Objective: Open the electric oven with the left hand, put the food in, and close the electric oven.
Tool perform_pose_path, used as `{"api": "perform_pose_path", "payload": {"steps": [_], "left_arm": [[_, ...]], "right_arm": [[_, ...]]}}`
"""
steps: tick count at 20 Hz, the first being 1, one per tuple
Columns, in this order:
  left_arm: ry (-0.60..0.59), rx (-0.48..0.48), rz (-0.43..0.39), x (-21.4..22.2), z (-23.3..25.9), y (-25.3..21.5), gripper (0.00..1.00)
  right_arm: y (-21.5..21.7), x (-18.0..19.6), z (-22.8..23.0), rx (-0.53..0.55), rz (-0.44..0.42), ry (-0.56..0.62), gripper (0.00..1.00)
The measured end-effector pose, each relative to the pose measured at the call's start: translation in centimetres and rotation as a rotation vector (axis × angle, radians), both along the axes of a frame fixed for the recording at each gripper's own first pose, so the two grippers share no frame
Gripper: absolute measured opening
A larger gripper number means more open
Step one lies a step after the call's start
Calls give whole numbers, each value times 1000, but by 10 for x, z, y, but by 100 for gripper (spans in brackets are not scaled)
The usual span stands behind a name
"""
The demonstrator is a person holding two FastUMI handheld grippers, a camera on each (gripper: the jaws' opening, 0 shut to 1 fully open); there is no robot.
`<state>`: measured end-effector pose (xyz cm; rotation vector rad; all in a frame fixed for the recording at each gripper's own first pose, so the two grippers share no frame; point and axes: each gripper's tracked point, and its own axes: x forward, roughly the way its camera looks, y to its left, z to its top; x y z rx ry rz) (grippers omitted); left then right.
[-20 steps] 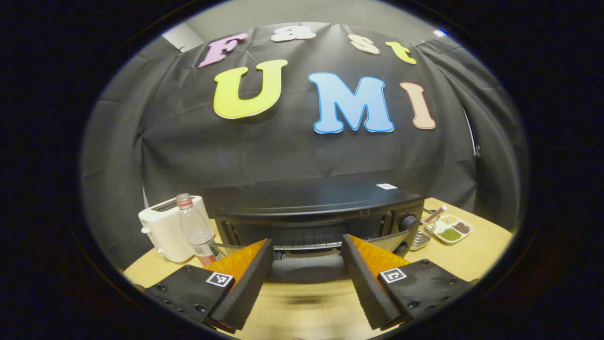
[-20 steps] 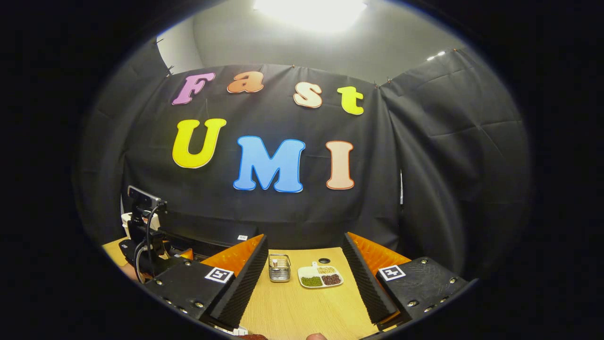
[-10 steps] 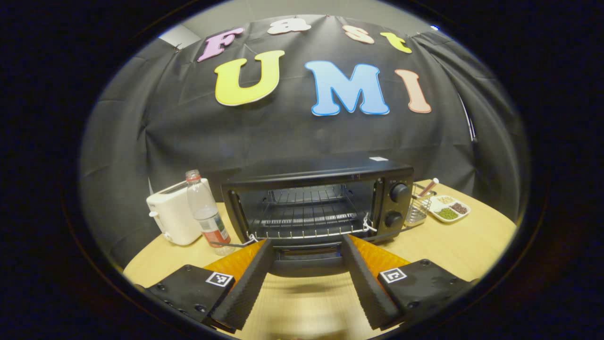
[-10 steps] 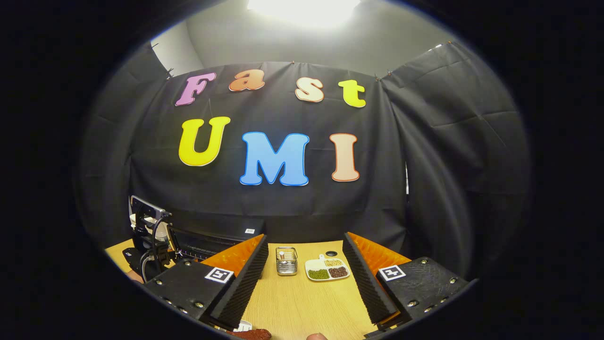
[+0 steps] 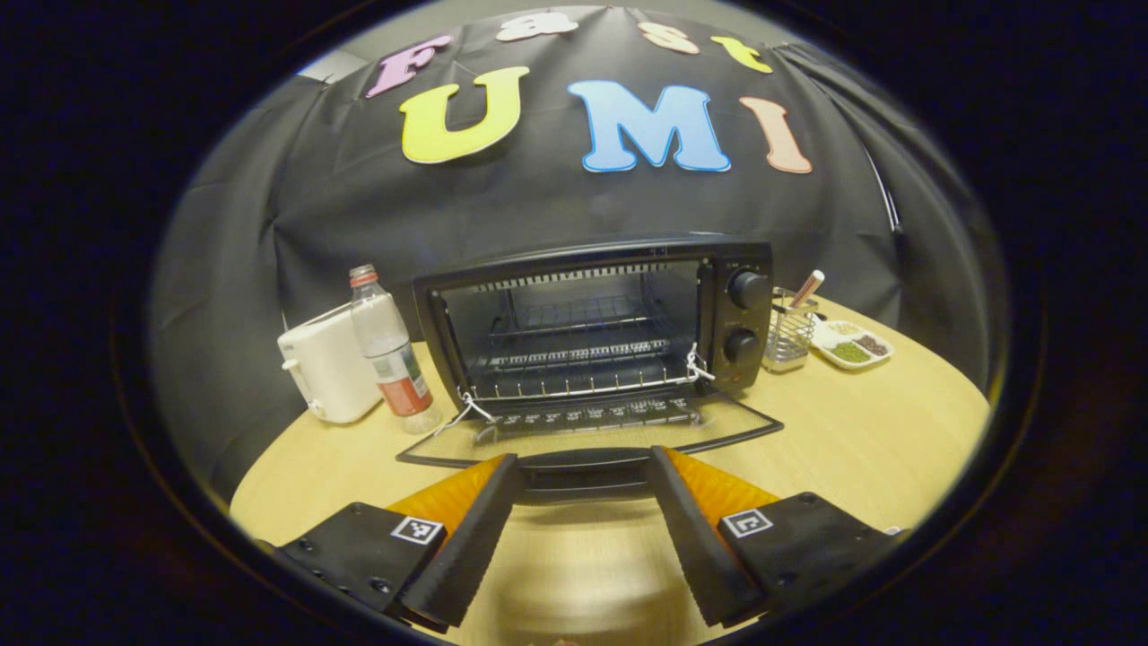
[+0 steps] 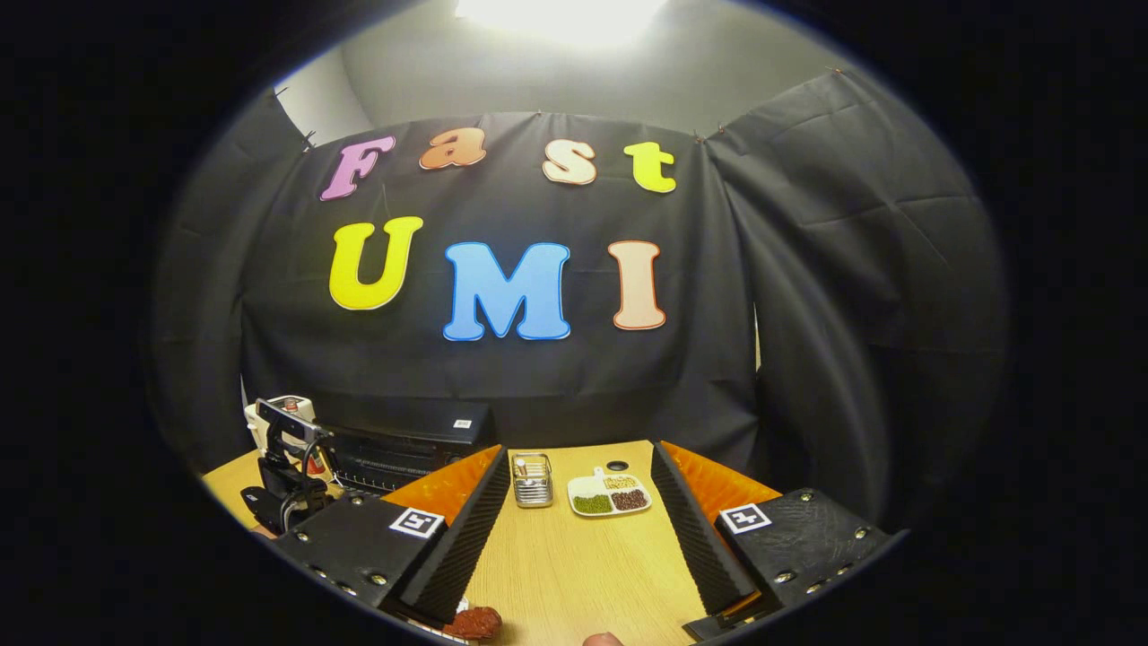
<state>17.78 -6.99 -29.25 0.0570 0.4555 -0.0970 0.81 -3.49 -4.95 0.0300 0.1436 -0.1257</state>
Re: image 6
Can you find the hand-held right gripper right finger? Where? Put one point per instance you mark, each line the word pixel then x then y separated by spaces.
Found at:
pixel 700 538

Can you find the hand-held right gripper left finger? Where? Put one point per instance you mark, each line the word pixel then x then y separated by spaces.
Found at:
pixel 466 538

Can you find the red sausage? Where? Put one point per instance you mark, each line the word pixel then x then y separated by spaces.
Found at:
pixel 475 622

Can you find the black electric oven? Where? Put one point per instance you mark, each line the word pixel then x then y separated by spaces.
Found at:
pixel 421 422

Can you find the red beans pile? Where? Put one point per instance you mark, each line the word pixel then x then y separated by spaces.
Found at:
pixel 630 500

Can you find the white toaster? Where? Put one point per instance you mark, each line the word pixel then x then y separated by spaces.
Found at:
pixel 303 409

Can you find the yellow beans pile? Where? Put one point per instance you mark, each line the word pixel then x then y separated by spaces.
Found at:
pixel 621 483

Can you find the green beans pile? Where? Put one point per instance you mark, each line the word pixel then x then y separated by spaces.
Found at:
pixel 592 504

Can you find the white divided plate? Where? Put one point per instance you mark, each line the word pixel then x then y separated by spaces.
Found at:
pixel 585 485

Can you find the black backdrop cloth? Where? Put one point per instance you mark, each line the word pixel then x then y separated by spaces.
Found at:
pixel 717 359

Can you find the ceiling light panel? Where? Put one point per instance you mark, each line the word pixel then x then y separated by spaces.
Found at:
pixel 560 18

